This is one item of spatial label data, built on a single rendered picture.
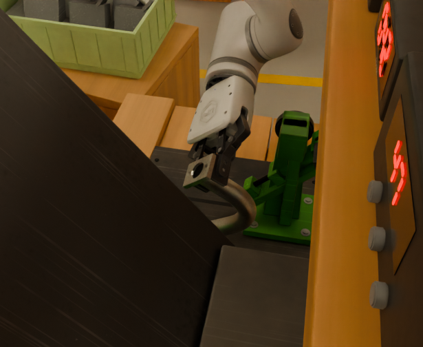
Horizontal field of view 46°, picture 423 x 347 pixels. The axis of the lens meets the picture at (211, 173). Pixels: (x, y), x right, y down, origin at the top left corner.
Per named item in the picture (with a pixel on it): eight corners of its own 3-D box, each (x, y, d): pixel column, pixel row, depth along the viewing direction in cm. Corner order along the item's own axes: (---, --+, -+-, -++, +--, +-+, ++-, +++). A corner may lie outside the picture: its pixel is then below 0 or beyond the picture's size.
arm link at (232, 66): (194, 72, 82) (191, 87, 81) (230, 49, 76) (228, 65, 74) (232, 98, 86) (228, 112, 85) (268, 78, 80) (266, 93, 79)
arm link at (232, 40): (272, 81, 80) (228, 96, 86) (282, 22, 87) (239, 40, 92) (242, 48, 75) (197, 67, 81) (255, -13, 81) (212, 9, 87)
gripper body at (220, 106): (192, 85, 82) (177, 142, 76) (234, 59, 74) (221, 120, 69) (225, 108, 85) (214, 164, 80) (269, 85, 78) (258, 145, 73)
